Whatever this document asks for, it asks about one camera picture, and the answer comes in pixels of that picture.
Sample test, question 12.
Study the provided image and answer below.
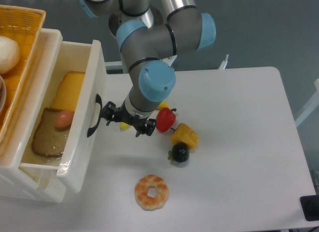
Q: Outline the yellow toast slice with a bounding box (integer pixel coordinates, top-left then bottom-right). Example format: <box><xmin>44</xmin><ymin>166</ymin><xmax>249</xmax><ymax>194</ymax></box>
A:
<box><xmin>50</xmin><ymin>72</ymin><xmax>85</xmax><ymax>112</ymax></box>

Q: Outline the dark purple mangosteen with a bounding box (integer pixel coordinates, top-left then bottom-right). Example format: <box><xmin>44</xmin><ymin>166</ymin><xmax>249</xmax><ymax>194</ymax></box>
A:
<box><xmin>168</xmin><ymin>142</ymin><xmax>189</xmax><ymax>163</ymax></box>

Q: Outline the black top drawer handle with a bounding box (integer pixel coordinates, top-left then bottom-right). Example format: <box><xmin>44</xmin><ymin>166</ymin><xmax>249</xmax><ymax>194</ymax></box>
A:
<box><xmin>87</xmin><ymin>94</ymin><xmax>103</xmax><ymax>138</ymax></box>

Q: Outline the black device at edge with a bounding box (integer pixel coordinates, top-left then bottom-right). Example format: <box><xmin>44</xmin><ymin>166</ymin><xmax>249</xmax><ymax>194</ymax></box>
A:
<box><xmin>300</xmin><ymin>195</ymin><xmax>319</xmax><ymax>222</ymax></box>

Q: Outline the brown bread slice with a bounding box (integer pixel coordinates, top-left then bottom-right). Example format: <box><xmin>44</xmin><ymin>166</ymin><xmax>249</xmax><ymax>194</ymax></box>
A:
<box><xmin>31</xmin><ymin>108</ymin><xmax>71</xmax><ymax>158</ymax></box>

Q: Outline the yellow wicker basket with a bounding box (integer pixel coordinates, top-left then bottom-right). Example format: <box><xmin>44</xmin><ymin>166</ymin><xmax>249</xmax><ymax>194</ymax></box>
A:
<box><xmin>0</xmin><ymin>4</ymin><xmax>46</xmax><ymax>139</ymax></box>

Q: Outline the brown egg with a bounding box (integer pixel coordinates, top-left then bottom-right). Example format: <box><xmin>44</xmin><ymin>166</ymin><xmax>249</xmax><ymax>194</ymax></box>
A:
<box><xmin>54</xmin><ymin>110</ymin><xmax>74</xmax><ymax>129</ymax></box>

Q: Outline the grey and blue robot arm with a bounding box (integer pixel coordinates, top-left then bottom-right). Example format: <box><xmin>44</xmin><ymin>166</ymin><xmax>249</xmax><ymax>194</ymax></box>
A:
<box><xmin>79</xmin><ymin>0</ymin><xmax>216</xmax><ymax>136</ymax></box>

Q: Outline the white round bun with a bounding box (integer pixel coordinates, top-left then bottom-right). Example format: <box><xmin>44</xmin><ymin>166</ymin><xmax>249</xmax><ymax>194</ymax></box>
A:
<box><xmin>0</xmin><ymin>36</ymin><xmax>20</xmax><ymax>74</ymax></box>

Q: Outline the yellow bell pepper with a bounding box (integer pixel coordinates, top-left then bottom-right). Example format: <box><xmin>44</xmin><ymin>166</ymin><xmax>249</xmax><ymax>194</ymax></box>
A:
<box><xmin>170</xmin><ymin>123</ymin><xmax>199</xmax><ymax>150</ymax></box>

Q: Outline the red bell pepper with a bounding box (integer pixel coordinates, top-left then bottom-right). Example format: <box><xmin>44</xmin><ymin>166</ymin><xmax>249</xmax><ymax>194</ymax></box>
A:
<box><xmin>156</xmin><ymin>107</ymin><xmax>176</xmax><ymax>133</ymax></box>

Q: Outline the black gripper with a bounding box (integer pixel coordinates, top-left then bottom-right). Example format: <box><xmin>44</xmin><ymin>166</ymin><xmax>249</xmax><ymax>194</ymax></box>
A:
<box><xmin>101</xmin><ymin>101</ymin><xmax>157</xmax><ymax>137</ymax></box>

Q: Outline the white table frame bracket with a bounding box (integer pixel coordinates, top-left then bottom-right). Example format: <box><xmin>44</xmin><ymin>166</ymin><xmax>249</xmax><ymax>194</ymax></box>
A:
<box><xmin>218</xmin><ymin>54</ymin><xmax>229</xmax><ymax>70</ymax></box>

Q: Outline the white drawer cabinet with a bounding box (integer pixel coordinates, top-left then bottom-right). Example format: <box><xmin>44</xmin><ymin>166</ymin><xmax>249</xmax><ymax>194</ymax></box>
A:
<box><xmin>0</xmin><ymin>28</ymin><xmax>66</xmax><ymax>203</ymax></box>

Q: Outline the white drawer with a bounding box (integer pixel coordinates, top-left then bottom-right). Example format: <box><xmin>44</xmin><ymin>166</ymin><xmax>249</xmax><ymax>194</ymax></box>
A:
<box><xmin>20</xmin><ymin>40</ymin><xmax>106</xmax><ymax>193</ymax></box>

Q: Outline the toasted bagel ring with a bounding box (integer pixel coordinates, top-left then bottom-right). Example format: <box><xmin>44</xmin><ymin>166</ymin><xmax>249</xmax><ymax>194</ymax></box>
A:
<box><xmin>134</xmin><ymin>174</ymin><xmax>169</xmax><ymax>212</ymax></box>

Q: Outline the yellow banana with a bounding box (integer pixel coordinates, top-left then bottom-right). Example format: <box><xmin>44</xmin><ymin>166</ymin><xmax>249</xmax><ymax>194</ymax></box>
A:
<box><xmin>119</xmin><ymin>101</ymin><xmax>171</xmax><ymax>131</ymax></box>

